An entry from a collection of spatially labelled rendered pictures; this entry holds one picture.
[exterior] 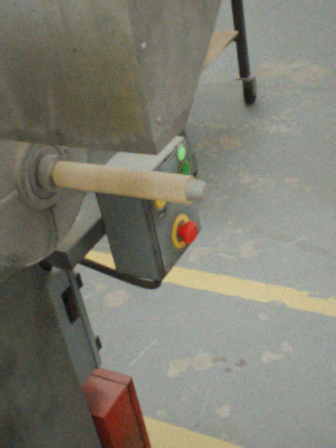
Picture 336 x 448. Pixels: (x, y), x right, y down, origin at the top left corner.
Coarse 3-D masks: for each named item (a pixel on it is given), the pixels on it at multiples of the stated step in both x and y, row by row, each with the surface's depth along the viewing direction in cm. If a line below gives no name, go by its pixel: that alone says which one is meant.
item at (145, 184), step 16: (64, 176) 81; (80, 176) 80; (96, 176) 79; (112, 176) 78; (128, 176) 77; (144, 176) 76; (160, 176) 76; (176, 176) 75; (192, 176) 75; (112, 192) 79; (128, 192) 78; (144, 192) 76; (160, 192) 75; (176, 192) 74
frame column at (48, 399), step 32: (0, 288) 105; (32, 288) 112; (0, 320) 106; (32, 320) 113; (0, 352) 107; (32, 352) 114; (64, 352) 122; (0, 384) 108; (32, 384) 115; (64, 384) 124; (0, 416) 109; (32, 416) 117; (64, 416) 125
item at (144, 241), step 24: (168, 144) 114; (144, 168) 109; (168, 168) 111; (96, 192) 111; (120, 216) 111; (144, 216) 109; (168, 216) 114; (192, 216) 122; (120, 240) 115; (144, 240) 112; (168, 240) 115; (48, 264) 122; (96, 264) 122; (120, 264) 118; (144, 264) 115; (168, 264) 116; (144, 288) 124
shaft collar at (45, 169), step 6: (48, 156) 83; (54, 156) 83; (60, 156) 83; (42, 162) 82; (48, 162) 82; (54, 162) 82; (42, 168) 82; (48, 168) 82; (42, 174) 82; (48, 174) 82; (42, 180) 82; (48, 180) 82; (42, 186) 83; (48, 186) 83; (54, 186) 83
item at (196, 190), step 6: (192, 180) 74; (198, 180) 74; (192, 186) 74; (198, 186) 74; (204, 186) 74; (186, 192) 74; (192, 192) 74; (198, 192) 73; (204, 192) 74; (192, 198) 74; (198, 198) 74; (204, 198) 74
